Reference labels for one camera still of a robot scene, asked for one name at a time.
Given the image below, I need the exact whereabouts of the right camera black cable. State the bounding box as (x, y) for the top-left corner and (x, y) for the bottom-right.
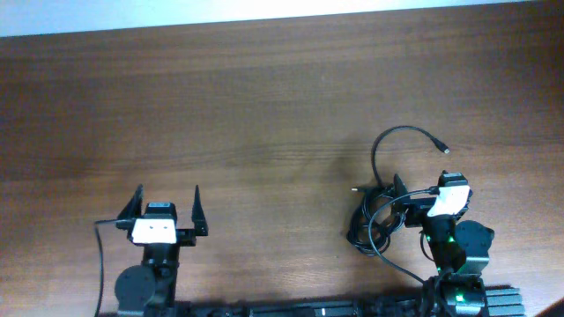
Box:
(367, 187), (442, 285)

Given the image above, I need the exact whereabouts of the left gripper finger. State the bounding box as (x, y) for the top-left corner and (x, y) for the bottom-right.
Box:
(115, 184), (144, 229)
(191, 185), (209, 236)

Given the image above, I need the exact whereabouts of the camera black cable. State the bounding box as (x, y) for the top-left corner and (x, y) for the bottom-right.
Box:
(93, 218), (133, 317)
(367, 187), (442, 285)

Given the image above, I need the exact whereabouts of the black cable bundle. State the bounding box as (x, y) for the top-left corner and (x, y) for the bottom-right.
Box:
(345, 125), (451, 257)

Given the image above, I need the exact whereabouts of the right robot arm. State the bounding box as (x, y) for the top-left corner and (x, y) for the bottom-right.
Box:
(392, 171), (494, 316)

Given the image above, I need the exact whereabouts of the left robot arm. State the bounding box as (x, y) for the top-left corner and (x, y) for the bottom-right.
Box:
(115, 186), (209, 317)

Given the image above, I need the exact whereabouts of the left camera black cable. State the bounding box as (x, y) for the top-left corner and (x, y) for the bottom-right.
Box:
(93, 218), (133, 317)

